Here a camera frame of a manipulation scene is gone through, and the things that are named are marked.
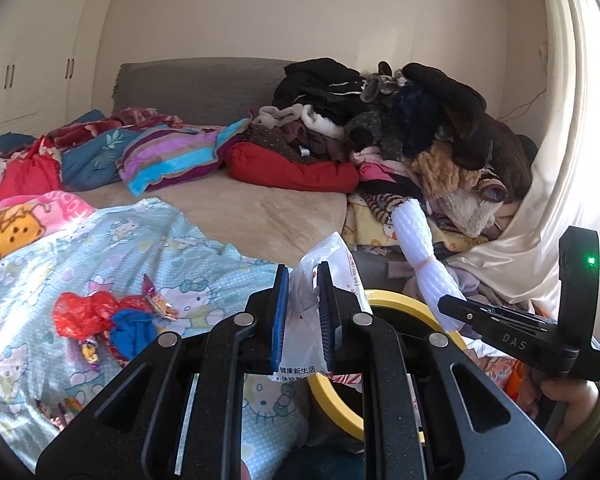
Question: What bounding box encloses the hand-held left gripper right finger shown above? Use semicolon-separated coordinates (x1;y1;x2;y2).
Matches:
316;261;567;480

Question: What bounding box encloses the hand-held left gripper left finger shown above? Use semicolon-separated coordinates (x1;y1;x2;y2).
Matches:
36;263;291;480

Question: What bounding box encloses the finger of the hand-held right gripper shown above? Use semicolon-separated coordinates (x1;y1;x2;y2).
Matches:
439;294;552;331

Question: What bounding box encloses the white plastic packet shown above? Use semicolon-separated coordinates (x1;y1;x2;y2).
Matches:
278;231;373;386

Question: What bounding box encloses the yellow rimmed trash bin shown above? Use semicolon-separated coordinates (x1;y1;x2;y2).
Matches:
307;289;470;442

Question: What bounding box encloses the white foam net sleeve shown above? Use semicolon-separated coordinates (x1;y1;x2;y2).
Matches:
392;199;467;333

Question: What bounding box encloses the red snack packet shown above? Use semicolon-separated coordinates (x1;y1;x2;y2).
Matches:
52;291;147;345

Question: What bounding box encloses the person's right forearm green sleeve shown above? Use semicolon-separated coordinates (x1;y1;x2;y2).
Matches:
555;375;600;467

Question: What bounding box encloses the person's right hand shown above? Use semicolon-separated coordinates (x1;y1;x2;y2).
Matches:
540;378;600;442

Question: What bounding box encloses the yellow cartoon blanket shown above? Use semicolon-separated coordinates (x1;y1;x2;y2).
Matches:
341;194;463;253

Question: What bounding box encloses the beige bed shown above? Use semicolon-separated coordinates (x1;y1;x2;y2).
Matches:
77;166;350;257

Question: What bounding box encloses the red cloth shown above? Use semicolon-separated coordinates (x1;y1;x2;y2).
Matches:
224;141;361;194

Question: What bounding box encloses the blue plastic wrapper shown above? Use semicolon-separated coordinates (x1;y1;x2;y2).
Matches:
110;308;157;364

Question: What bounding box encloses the light blue cartoon blanket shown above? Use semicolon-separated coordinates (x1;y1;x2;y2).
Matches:
0;197;313;466

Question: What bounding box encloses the cream curtain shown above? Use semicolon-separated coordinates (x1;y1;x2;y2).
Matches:
449;0;600;323

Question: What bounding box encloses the small purple candy wrapper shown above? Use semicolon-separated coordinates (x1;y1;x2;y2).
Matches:
79;339;102;368

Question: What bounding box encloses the striped purple blue pillow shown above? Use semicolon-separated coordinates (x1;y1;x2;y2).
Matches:
116;118;254;197

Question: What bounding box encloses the pile of clothes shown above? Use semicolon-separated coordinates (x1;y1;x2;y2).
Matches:
249;58;540;263

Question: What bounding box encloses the grey headboard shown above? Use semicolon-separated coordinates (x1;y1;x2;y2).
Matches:
111;58;302;127

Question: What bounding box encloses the blue floral quilt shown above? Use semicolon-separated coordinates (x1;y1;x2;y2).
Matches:
0;109;148;192

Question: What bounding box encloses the dark red patterned blanket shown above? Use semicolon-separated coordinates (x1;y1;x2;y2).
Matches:
44;106;185;150

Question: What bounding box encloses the pink cartoon blanket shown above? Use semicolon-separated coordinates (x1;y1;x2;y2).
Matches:
0;190;99;277

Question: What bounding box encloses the red floral blanket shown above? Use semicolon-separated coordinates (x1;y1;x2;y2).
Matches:
0;135;64;217

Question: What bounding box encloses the white wardrobe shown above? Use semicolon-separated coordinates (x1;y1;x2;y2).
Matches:
0;0;127;138

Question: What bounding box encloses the thin wall cable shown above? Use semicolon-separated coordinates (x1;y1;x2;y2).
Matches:
499;45;551;122

